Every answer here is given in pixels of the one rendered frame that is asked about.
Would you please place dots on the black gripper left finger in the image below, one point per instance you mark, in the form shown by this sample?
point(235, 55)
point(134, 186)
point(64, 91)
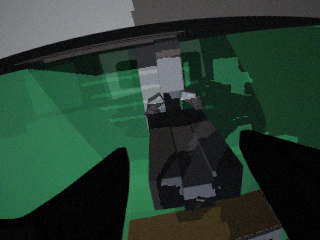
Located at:
point(91, 208)

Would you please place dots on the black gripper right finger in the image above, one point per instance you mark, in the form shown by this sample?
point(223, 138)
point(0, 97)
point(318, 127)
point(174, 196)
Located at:
point(289, 175)

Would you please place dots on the grey rectangular frame with horizontal slats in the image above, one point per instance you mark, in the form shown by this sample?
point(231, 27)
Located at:
point(190, 165)

